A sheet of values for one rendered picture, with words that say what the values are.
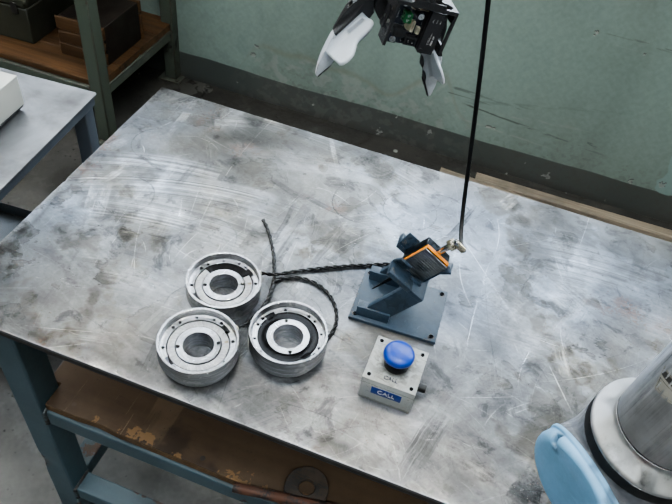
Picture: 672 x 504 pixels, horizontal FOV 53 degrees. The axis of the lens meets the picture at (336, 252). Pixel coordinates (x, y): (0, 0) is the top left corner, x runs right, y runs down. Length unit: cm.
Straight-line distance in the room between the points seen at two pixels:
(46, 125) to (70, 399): 59
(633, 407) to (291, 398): 43
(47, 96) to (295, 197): 68
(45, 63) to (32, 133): 109
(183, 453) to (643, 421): 73
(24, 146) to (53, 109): 13
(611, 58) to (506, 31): 34
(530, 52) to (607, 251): 127
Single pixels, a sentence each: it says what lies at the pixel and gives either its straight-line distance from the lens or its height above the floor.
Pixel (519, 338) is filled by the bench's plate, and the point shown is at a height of 80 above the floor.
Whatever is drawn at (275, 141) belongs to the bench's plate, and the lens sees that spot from 125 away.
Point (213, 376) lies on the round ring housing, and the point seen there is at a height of 83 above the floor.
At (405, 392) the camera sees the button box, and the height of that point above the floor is 84.
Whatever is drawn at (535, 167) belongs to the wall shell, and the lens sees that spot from 260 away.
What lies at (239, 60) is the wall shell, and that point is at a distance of 274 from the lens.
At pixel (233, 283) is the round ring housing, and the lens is 98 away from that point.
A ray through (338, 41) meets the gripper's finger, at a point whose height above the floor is 117.
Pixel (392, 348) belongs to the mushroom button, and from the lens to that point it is 86.
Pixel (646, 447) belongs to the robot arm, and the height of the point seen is 107.
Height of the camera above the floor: 156
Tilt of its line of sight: 46 degrees down
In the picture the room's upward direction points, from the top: 9 degrees clockwise
